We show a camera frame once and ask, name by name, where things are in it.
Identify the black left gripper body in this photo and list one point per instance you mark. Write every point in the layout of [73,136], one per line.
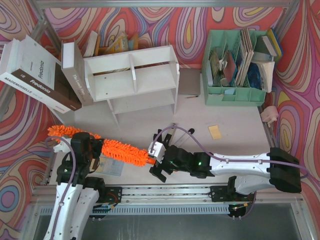
[97,146]

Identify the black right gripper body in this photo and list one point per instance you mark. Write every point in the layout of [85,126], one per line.
[164,160]

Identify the orange microfiber duster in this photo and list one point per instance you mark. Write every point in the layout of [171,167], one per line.
[111,148]

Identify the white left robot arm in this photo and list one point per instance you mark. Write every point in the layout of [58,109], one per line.
[76,192]

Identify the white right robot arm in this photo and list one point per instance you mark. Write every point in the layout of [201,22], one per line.
[248,173]

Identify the white wooden bookshelf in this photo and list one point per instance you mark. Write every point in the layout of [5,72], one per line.
[134,80]

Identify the light blue calculator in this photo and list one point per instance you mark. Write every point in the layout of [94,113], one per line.
[110,166]

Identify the tan sticky note pad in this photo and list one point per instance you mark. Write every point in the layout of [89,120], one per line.
[215,132]

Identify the small pencil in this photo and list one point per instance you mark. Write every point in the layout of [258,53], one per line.
[191,97]

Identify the grey hardcover book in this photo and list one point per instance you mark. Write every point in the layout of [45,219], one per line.
[73,67]

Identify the pink plastic object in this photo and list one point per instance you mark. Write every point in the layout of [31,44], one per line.
[269,115]

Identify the green plastic desk organizer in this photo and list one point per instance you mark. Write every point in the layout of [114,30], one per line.
[232,95]

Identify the white Fredonia book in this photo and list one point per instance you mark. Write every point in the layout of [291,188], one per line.
[28,67]

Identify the books behind shelf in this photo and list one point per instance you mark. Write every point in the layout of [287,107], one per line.
[120,44]

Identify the books in organizer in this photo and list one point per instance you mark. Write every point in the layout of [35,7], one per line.
[267,54]

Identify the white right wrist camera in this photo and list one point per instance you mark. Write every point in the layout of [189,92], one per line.
[156,151]

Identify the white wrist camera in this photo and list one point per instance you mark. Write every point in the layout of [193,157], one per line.
[156,151]
[63,146]

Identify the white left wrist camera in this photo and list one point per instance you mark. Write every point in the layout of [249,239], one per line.
[63,146]

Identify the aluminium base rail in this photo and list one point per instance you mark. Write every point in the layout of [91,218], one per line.
[189,194]

